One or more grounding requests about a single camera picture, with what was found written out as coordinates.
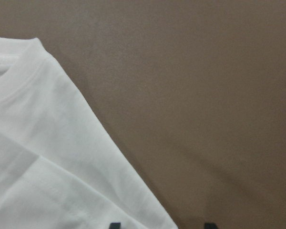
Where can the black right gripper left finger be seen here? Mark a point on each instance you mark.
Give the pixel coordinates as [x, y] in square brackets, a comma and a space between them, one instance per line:
[115, 225]

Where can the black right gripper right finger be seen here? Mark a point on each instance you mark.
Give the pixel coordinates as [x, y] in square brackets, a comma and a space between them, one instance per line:
[209, 225]

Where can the white long-sleeve printed shirt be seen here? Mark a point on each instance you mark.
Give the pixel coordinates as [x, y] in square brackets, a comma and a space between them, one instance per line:
[59, 168]

